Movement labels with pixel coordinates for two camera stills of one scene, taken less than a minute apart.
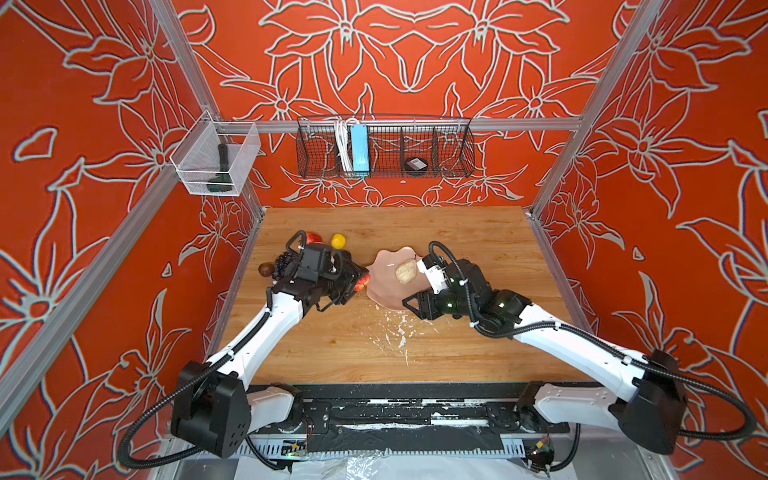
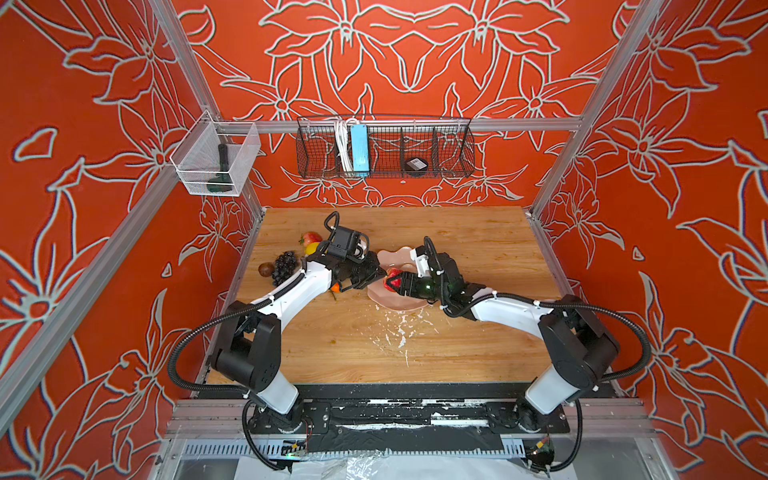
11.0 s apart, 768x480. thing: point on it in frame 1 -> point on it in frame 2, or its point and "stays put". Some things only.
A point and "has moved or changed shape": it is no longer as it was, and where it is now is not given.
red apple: x=359 y=286 has moved or changed shape
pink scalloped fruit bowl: x=385 y=288 stays put
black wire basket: x=445 y=143 stays put
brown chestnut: x=266 y=269 stays put
